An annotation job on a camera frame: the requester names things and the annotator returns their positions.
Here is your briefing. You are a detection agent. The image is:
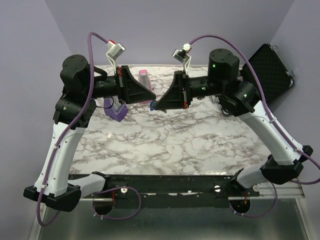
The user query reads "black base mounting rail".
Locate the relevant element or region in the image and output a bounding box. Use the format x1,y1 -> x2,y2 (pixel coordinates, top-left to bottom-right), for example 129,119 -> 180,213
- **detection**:
85,174 -> 260,209

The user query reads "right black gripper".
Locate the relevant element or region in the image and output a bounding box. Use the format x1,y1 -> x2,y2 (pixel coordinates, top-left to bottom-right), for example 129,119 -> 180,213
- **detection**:
155,70 -> 225,110

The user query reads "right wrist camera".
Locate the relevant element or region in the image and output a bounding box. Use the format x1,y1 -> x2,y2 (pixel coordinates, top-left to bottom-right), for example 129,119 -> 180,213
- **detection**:
171,43 -> 192,74

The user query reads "aluminium frame extrusion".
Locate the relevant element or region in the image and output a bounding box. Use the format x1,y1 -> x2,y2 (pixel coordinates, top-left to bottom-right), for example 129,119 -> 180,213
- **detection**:
257,182 -> 305,199

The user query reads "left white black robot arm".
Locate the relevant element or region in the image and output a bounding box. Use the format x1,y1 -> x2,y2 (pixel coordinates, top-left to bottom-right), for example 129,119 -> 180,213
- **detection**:
23,54 -> 156,212

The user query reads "pink metronome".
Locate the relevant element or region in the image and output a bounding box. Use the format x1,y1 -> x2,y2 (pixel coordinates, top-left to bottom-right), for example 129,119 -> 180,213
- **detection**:
138,69 -> 154,93

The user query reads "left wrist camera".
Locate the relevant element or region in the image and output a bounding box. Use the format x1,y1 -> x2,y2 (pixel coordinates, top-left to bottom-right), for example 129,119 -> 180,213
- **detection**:
105,40 -> 126,73

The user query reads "purple metronome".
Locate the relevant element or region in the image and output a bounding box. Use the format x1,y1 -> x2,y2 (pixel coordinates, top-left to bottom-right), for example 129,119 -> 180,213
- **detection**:
103,96 -> 129,122

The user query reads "blue key tag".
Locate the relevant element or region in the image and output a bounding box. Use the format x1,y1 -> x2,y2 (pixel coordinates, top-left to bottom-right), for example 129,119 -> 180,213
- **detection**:
149,100 -> 157,111

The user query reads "purple cable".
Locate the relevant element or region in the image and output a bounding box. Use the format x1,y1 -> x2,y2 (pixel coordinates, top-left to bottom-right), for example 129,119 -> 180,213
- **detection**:
36,31 -> 142,227
191,34 -> 320,218

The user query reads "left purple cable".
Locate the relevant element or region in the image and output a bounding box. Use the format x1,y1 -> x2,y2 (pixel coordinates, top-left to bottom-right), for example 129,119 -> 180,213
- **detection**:
36,31 -> 142,227

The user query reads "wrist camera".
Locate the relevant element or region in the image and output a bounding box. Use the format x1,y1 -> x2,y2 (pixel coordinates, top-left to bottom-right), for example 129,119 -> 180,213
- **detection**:
105,40 -> 126,73
171,43 -> 192,74

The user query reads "black poker chip case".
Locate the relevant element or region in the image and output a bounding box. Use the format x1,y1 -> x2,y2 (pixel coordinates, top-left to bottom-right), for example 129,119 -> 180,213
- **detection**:
212,43 -> 296,106

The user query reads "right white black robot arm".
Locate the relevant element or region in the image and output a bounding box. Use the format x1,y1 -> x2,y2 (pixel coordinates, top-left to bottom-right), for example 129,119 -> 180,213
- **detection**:
152,48 -> 313,196

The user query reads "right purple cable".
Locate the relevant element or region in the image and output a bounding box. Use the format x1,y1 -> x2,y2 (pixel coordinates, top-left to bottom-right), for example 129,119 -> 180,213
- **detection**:
191,34 -> 320,218

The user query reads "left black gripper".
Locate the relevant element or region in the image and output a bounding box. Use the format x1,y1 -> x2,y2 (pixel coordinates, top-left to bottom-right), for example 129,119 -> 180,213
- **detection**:
83,65 -> 156,104

